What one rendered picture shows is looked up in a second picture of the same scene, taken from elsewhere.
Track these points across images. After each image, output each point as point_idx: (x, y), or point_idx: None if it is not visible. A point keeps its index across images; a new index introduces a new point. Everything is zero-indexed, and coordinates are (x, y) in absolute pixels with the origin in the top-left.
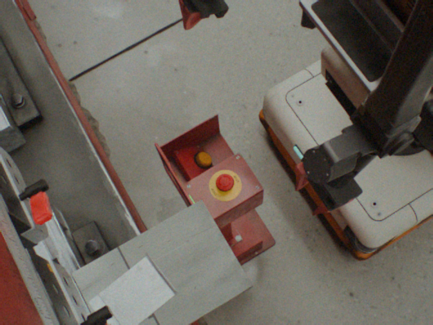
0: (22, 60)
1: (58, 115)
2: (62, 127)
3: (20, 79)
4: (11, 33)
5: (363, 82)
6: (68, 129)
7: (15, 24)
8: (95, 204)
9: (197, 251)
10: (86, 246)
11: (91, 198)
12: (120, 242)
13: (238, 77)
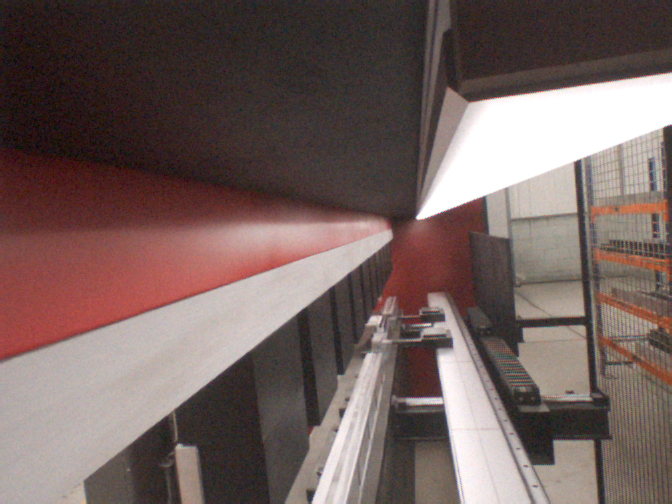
0: (341, 399)
1: (344, 381)
2: (347, 378)
3: (349, 383)
4: (334, 409)
5: None
6: (345, 377)
7: (328, 411)
8: (357, 362)
9: None
10: (370, 345)
11: (357, 363)
12: (358, 355)
13: None
